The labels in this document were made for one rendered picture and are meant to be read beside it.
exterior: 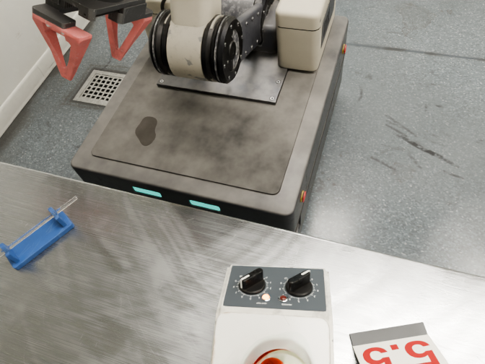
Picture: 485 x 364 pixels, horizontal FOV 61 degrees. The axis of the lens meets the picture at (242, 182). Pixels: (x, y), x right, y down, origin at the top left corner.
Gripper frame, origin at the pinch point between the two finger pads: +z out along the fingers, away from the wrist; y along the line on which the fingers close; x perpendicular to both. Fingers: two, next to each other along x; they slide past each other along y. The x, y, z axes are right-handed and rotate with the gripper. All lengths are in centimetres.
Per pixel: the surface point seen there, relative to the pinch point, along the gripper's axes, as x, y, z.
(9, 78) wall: 104, 78, 80
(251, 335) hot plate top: -34.7, -16.0, 9.9
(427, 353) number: -53, -7, 8
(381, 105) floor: -42, 124, 34
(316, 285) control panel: -38.9, -6.2, 8.7
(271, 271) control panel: -33.5, -5.7, 11.2
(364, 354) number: -47.3, -9.2, 11.5
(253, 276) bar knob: -31.9, -8.9, 9.9
